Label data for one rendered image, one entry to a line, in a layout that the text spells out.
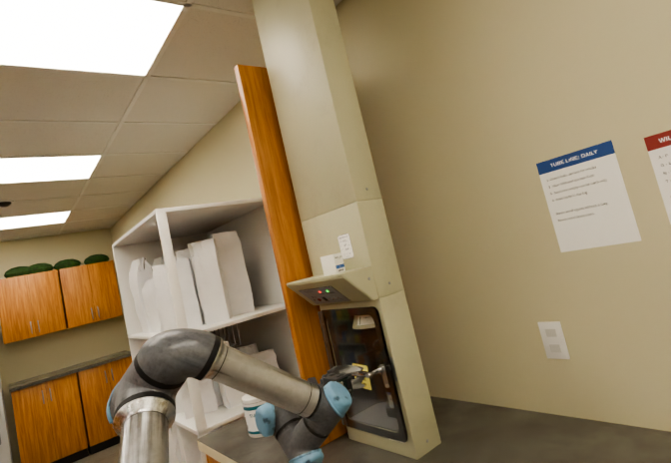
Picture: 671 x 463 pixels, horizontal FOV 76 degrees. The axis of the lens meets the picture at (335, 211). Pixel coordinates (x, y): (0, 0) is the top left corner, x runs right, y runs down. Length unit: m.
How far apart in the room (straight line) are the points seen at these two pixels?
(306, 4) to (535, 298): 1.19
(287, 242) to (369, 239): 0.38
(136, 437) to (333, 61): 1.14
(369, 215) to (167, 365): 0.72
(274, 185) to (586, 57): 1.05
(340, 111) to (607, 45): 0.74
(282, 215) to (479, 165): 0.72
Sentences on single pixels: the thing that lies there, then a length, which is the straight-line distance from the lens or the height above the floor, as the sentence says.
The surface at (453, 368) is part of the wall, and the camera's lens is 1.81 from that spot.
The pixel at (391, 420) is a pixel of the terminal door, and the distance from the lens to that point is 1.44.
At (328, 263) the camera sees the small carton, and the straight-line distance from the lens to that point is 1.34.
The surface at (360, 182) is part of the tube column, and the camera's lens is 1.36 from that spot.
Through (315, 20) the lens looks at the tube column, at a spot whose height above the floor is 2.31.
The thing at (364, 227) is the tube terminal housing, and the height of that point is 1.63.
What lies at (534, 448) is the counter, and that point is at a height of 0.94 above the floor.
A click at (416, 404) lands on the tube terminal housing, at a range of 1.43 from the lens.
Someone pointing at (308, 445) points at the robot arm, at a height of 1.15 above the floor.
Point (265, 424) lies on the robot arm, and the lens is 1.19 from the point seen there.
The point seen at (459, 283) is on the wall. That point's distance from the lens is 1.67.
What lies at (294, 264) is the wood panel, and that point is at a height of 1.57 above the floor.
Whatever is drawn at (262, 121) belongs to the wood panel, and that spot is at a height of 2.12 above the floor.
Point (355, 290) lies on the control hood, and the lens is 1.29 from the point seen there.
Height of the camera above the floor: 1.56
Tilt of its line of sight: 6 degrees up
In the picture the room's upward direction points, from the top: 13 degrees counter-clockwise
